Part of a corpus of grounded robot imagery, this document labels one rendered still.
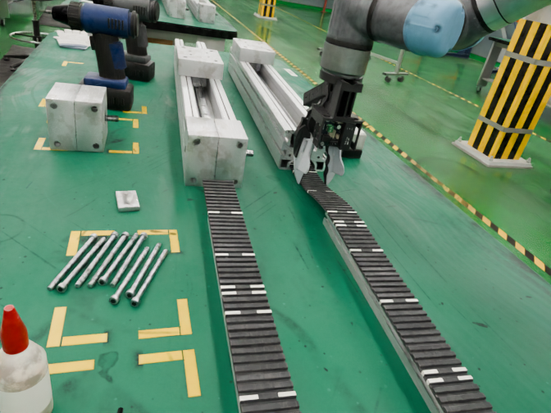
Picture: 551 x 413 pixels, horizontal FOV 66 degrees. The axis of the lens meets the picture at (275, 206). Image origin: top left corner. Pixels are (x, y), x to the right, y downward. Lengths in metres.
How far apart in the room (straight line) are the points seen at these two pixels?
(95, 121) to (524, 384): 0.75
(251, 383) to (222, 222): 0.26
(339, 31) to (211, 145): 0.27
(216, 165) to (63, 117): 0.28
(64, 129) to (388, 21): 0.57
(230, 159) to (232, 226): 0.18
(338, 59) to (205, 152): 0.26
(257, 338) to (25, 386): 0.20
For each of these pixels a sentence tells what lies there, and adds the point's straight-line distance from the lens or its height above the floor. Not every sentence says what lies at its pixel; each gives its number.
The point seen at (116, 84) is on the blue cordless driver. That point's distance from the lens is 1.07.
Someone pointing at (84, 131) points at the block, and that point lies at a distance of 0.85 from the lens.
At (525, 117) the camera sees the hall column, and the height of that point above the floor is 0.42.
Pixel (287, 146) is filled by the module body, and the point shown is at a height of 0.83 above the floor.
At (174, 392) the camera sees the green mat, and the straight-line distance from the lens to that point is 0.44.
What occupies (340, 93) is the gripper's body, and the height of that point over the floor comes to 0.98.
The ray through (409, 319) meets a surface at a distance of 0.52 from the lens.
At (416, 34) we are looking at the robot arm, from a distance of 0.63.
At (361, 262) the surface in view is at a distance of 0.58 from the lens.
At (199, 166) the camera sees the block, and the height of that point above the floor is 0.82.
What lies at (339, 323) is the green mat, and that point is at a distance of 0.53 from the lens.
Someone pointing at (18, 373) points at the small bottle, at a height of 0.85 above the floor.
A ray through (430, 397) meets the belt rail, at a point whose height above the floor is 0.79.
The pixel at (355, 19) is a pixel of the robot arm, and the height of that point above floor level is 1.09.
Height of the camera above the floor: 1.13
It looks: 29 degrees down
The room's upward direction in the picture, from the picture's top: 11 degrees clockwise
